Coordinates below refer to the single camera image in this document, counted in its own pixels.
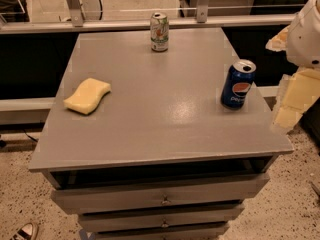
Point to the white sneaker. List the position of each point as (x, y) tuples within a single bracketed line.
[(29, 231)]

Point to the grey drawer cabinet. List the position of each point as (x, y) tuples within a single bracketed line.
[(161, 121)]

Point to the grey bottom drawer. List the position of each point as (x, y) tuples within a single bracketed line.
[(194, 231)]

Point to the grey drawer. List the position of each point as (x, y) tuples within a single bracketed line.
[(160, 218), (159, 194), (194, 231)]

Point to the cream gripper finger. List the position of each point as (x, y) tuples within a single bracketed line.
[(279, 41), (295, 96)]

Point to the grey top drawer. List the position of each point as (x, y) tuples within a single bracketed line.
[(159, 194)]

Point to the yellow sponge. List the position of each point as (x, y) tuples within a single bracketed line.
[(87, 96)]

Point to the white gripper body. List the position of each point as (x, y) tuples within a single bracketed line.
[(305, 40)]

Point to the grey middle drawer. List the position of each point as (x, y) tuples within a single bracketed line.
[(160, 218)]

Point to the blue pepsi can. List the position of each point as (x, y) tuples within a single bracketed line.
[(238, 82)]

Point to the white green 7up can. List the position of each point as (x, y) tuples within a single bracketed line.
[(159, 32)]

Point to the metal railing frame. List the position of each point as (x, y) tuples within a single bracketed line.
[(47, 16)]

